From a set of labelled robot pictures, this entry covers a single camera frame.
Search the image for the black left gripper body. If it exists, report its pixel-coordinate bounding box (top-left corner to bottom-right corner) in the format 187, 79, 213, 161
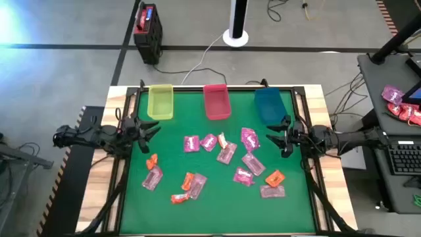
122, 115, 148, 147

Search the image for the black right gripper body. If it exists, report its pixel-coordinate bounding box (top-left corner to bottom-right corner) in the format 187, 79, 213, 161
283, 120, 309, 149

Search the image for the magenta candy pack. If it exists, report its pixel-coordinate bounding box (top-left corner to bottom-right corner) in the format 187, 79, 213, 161
241, 127, 261, 153
200, 133, 218, 152
233, 167, 255, 187
184, 135, 201, 153

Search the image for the pale pink candy pack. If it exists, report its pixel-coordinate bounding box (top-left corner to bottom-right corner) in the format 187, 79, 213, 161
259, 184, 286, 199
141, 165, 164, 192
241, 152, 266, 176
216, 142, 238, 165
188, 173, 208, 201

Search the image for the red candy bag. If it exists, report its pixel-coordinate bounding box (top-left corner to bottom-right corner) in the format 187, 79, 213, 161
409, 110, 421, 127
387, 102, 403, 117
399, 104, 416, 122

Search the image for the purple candy bag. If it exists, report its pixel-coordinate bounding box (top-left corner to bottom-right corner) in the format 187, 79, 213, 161
381, 84, 405, 105

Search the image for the yellow plastic bin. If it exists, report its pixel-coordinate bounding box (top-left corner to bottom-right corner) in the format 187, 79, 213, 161
147, 84, 174, 121

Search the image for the blue plastic bin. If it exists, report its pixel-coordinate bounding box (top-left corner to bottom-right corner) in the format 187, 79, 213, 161
253, 86, 290, 126

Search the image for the red plastic bin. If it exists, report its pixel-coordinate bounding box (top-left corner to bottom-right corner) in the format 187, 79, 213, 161
203, 83, 232, 121

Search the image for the black platform with striped edge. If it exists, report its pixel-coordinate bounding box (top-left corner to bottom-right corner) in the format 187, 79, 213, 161
36, 105, 106, 237

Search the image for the green table mat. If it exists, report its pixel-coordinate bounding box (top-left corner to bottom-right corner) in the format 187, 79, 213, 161
120, 90, 316, 234

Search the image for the grey side desk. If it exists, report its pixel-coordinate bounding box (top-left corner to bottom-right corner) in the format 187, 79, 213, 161
357, 52, 421, 215

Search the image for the white black pole stand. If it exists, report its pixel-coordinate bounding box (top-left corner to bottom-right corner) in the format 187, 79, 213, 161
222, 0, 249, 48

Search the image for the red flat pack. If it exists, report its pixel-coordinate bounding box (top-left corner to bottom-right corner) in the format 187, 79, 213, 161
134, 8, 148, 35

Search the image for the grey metal stand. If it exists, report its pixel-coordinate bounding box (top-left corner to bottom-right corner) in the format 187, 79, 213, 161
0, 131, 54, 231

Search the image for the black keyboard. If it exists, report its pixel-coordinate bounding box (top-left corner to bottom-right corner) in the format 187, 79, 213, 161
387, 141, 421, 176

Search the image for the blue screen tablet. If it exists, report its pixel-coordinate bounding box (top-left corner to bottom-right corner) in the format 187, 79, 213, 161
401, 80, 421, 105

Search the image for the black desk device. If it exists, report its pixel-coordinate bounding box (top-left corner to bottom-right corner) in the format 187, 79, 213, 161
406, 54, 421, 78

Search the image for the black slanted pole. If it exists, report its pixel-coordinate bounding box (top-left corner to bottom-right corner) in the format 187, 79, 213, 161
370, 13, 421, 65

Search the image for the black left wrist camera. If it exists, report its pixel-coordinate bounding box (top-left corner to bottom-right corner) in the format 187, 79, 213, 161
137, 138, 151, 155

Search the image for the black metal table frame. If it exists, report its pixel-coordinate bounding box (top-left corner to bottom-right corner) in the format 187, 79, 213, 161
75, 78, 359, 236

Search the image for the black floor cable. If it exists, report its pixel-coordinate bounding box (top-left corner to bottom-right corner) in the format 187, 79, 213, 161
152, 63, 228, 85

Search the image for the white floor cable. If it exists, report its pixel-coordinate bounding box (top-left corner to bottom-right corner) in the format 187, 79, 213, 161
180, 32, 225, 86

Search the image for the black coiled cable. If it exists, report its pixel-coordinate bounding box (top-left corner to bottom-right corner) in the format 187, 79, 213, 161
266, 0, 291, 23

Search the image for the yellow cord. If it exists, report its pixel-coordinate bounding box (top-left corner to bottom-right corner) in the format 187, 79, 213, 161
301, 0, 327, 21

